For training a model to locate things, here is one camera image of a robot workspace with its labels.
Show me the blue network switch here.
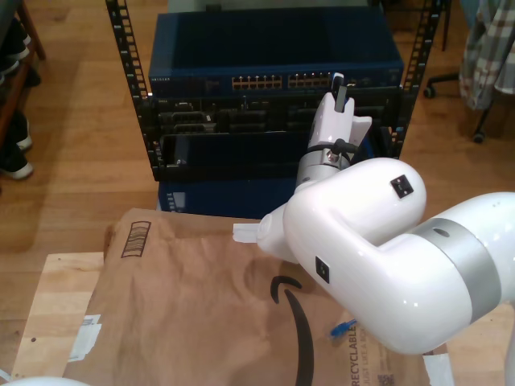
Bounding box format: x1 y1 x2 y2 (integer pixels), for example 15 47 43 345
147 11 406 96

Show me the dark shoe white sole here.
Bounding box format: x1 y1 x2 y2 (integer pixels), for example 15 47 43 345
0 109 34 152
0 144 35 181

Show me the black rack server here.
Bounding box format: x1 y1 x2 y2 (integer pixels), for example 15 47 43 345
151 96 403 133

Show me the black furniture leg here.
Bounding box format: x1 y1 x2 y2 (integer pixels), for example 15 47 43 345
441 0 451 52

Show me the blue network cable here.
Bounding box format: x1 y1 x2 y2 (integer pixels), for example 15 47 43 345
328 72 359 341

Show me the white paper label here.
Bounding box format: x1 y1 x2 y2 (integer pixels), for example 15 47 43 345
67 323 103 363
422 352 455 386

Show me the plaid shirt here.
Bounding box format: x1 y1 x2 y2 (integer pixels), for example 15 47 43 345
458 0 515 112

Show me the dark striped shoe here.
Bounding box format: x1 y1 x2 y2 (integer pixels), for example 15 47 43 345
0 15 34 76

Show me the black office chair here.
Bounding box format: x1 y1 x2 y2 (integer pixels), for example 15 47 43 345
422 72 500 145

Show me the black rack frame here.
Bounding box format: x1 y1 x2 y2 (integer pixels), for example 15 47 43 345
105 0 443 184

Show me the brown packing paper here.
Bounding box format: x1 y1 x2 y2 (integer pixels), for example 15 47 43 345
60 207 455 386

